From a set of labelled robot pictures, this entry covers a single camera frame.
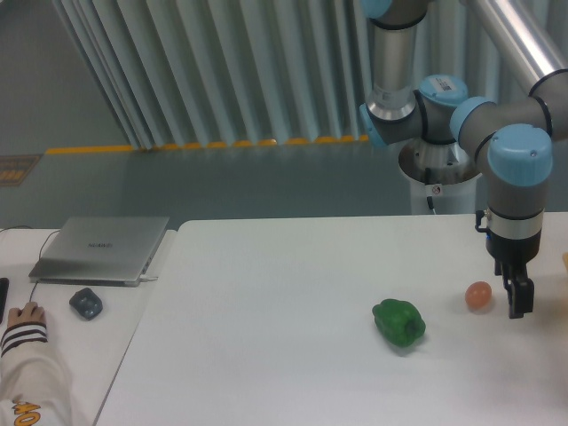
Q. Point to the person's hand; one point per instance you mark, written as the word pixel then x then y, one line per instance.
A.
pixel 30 313

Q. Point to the brown egg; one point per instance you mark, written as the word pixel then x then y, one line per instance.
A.
pixel 478 295

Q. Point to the green bell pepper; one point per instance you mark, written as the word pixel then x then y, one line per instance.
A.
pixel 399 322

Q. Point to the white folding partition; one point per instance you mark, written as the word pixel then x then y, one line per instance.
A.
pixel 228 73

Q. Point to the cream sleeved forearm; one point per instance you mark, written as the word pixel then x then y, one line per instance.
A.
pixel 34 384

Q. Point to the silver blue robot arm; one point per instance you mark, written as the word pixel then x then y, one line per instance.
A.
pixel 510 144

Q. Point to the silver closed laptop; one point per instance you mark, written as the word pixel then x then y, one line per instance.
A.
pixel 106 251

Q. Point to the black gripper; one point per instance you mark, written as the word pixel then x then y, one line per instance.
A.
pixel 512 242

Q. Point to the black phone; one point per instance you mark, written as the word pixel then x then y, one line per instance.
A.
pixel 4 288

